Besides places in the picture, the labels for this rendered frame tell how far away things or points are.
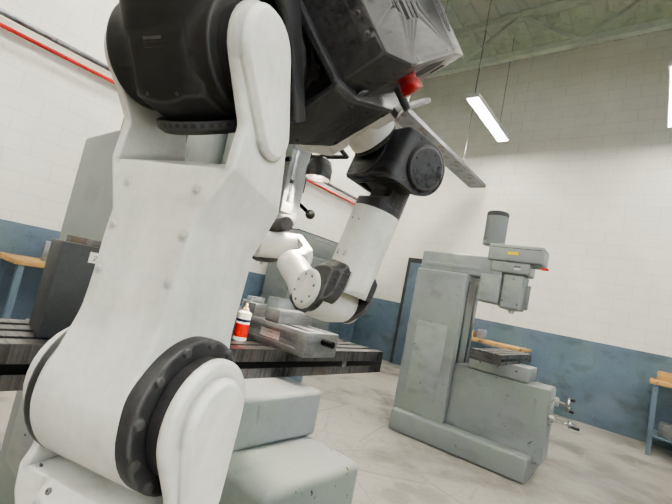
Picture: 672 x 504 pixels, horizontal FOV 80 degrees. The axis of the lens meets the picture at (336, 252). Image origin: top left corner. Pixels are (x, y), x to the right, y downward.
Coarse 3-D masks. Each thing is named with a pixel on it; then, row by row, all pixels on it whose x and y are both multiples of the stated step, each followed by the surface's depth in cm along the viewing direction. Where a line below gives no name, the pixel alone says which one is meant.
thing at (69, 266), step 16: (64, 240) 83; (80, 240) 80; (48, 256) 83; (64, 256) 76; (80, 256) 78; (96, 256) 80; (48, 272) 79; (64, 272) 76; (80, 272) 78; (48, 288) 76; (64, 288) 77; (80, 288) 78; (48, 304) 75; (64, 304) 77; (80, 304) 79; (32, 320) 80; (48, 320) 75; (64, 320) 77; (48, 336) 75
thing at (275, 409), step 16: (256, 384) 103; (272, 384) 107; (288, 384) 110; (304, 384) 114; (256, 400) 92; (272, 400) 96; (288, 400) 100; (304, 400) 105; (256, 416) 93; (272, 416) 97; (288, 416) 101; (304, 416) 106; (240, 432) 90; (256, 432) 93; (272, 432) 97; (288, 432) 101; (304, 432) 106; (240, 448) 90
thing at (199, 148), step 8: (192, 136) 127; (200, 136) 124; (208, 136) 121; (216, 136) 118; (224, 136) 119; (192, 144) 126; (200, 144) 123; (208, 144) 120; (216, 144) 118; (224, 144) 120; (192, 152) 125; (200, 152) 122; (208, 152) 119; (216, 152) 118; (192, 160) 124; (200, 160) 121; (208, 160) 118; (216, 160) 118
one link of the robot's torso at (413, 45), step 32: (320, 0) 48; (352, 0) 46; (384, 0) 49; (416, 0) 55; (320, 32) 49; (352, 32) 47; (384, 32) 48; (416, 32) 53; (448, 32) 62; (320, 64) 51; (352, 64) 49; (384, 64) 49; (416, 64) 51; (320, 96) 51; (352, 96) 52; (384, 96) 63; (320, 128) 58; (352, 128) 65; (384, 128) 69
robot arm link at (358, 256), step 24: (360, 216) 73; (384, 216) 72; (360, 240) 72; (384, 240) 73; (336, 264) 72; (360, 264) 71; (312, 288) 72; (336, 288) 70; (360, 288) 72; (360, 312) 76
